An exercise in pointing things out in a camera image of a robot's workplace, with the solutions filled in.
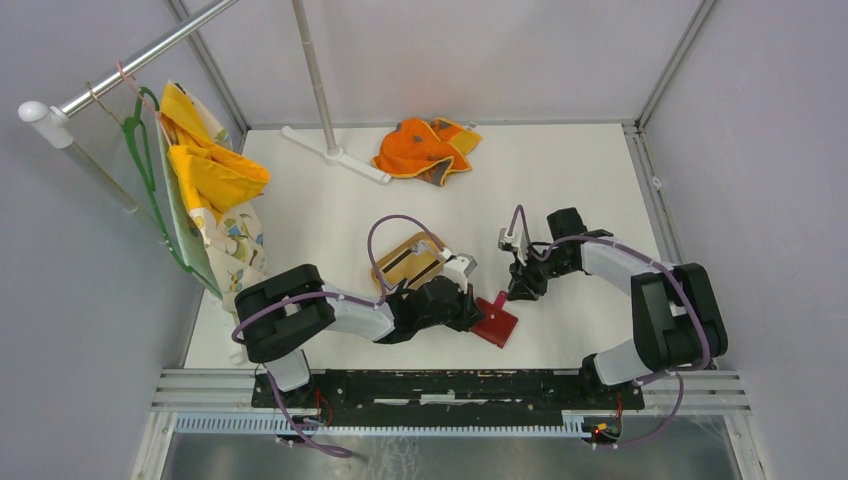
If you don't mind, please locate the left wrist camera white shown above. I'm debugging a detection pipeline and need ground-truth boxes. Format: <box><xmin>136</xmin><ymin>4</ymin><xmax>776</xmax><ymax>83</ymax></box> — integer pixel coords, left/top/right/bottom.
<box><xmin>439</xmin><ymin>248</ymin><xmax>476</xmax><ymax>293</ymax></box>

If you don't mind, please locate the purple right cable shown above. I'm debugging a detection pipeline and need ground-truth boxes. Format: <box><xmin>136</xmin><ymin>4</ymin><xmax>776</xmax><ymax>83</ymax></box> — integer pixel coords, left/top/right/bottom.
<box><xmin>506</xmin><ymin>203</ymin><xmax>713</xmax><ymax>450</ymax></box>

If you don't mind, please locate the vertical metal pole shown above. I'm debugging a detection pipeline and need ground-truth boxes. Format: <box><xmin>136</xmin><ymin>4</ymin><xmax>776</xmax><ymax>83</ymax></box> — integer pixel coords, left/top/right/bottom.
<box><xmin>291</xmin><ymin>0</ymin><xmax>340</xmax><ymax>149</ymax></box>

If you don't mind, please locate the orange yellow cloth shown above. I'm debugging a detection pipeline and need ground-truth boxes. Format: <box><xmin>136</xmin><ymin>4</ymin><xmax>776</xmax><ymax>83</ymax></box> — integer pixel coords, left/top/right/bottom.
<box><xmin>371</xmin><ymin>117</ymin><xmax>483</xmax><ymax>187</ymax></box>

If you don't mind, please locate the green clothes hanger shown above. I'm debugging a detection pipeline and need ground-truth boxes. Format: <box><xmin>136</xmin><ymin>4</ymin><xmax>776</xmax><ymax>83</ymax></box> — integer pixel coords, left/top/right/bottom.
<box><xmin>122</xmin><ymin>86</ymin><xmax>222</xmax><ymax>299</ymax></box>

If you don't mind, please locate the metal hanging rail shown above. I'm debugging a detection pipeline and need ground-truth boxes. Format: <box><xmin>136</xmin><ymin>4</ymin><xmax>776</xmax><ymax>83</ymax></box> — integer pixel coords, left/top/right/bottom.
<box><xmin>17</xmin><ymin>0</ymin><xmax>237</xmax><ymax>150</ymax></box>

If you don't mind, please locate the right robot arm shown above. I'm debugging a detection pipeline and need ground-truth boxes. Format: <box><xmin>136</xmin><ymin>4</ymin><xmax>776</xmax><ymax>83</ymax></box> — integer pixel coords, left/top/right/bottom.
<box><xmin>498</xmin><ymin>206</ymin><xmax>729</xmax><ymax>408</ymax></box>

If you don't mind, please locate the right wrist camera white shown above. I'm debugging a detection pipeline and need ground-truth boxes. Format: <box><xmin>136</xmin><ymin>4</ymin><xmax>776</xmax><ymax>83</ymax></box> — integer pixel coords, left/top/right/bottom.
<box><xmin>497</xmin><ymin>227</ymin><xmax>528</xmax><ymax>265</ymax></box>

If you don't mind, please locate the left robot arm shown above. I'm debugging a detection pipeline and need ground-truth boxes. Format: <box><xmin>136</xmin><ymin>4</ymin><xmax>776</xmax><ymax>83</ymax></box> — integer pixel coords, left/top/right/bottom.
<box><xmin>231</xmin><ymin>264</ymin><xmax>486</xmax><ymax>408</ymax></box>

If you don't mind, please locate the red leather card holder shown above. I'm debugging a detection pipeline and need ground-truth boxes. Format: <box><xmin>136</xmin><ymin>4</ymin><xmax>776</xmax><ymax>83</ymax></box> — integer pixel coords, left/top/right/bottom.
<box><xmin>471</xmin><ymin>291</ymin><xmax>518</xmax><ymax>349</ymax></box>

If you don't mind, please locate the white rack stand base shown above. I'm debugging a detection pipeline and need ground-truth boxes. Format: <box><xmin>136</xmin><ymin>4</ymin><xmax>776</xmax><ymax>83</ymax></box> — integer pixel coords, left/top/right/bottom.
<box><xmin>281</xmin><ymin>126</ymin><xmax>392</xmax><ymax>185</ymax></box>

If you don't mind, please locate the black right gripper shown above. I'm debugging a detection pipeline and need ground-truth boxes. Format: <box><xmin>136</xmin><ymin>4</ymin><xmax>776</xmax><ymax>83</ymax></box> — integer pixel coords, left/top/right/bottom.
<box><xmin>506</xmin><ymin>245</ymin><xmax>574</xmax><ymax>302</ymax></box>

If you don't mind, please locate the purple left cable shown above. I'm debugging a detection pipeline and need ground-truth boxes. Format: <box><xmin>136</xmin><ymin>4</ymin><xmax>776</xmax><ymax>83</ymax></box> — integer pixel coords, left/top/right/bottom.
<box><xmin>230</xmin><ymin>214</ymin><xmax>458</xmax><ymax>460</ymax></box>

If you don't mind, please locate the purple cable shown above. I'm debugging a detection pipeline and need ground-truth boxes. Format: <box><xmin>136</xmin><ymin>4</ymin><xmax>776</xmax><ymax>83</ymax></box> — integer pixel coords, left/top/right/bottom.
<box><xmin>506</xmin><ymin>203</ymin><xmax>713</xmax><ymax>450</ymax></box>
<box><xmin>230</xmin><ymin>214</ymin><xmax>458</xmax><ymax>460</ymax></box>

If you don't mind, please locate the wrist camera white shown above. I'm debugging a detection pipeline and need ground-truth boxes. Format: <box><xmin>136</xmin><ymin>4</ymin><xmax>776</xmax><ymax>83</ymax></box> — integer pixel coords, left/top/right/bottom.
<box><xmin>497</xmin><ymin>227</ymin><xmax>528</xmax><ymax>265</ymax></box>
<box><xmin>439</xmin><ymin>248</ymin><xmax>476</xmax><ymax>293</ymax></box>

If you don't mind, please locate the yellow patterned hanging cloth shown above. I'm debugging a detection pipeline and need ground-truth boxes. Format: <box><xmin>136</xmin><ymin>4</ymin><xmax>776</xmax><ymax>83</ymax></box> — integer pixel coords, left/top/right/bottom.
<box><xmin>159</xmin><ymin>81</ymin><xmax>271</xmax><ymax>313</ymax></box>

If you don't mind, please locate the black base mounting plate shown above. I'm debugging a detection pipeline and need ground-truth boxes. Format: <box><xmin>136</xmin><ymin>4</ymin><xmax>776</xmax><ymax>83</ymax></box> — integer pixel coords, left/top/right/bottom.
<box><xmin>282</xmin><ymin>369</ymin><xmax>645</xmax><ymax>427</ymax></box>

